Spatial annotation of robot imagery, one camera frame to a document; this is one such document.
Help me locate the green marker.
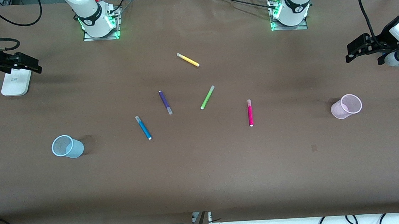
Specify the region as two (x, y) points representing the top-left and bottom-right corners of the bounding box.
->
(198, 85), (217, 110)

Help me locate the yellow marker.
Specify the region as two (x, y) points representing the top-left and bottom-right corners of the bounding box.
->
(176, 51), (200, 69)

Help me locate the blue mesh cup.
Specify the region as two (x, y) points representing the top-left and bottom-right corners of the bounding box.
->
(51, 133), (85, 160)

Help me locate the pink marker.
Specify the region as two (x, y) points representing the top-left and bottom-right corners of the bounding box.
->
(247, 99), (254, 127)

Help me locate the white rounded rectangular device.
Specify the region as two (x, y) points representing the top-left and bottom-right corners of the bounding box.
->
(0, 67), (34, 98)

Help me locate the purple marker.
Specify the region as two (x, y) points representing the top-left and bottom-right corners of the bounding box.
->
(158, 89), (173, 116)

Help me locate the blue marker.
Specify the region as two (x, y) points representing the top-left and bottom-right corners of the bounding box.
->
(135, 115), (153, 141)

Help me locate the pink mesh cup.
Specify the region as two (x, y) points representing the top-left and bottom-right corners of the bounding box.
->
(330, 93), (364, 120)

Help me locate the brown paper table cover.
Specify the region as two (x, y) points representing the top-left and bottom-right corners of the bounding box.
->
(0, 0), (399, 224)

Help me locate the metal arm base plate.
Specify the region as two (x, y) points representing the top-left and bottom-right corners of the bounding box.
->
(81, 2), (124, 42)
(268, 0), (309, 33)

